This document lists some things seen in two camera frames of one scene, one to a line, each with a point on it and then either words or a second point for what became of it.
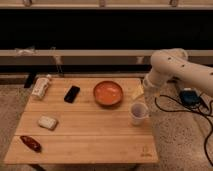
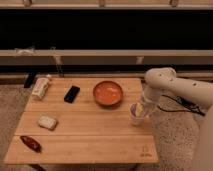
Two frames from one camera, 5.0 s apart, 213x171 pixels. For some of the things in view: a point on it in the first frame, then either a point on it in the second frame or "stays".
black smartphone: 71,95 stays
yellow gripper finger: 139,90 -> 139,110
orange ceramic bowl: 108,93 stays
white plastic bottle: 40,87 stays
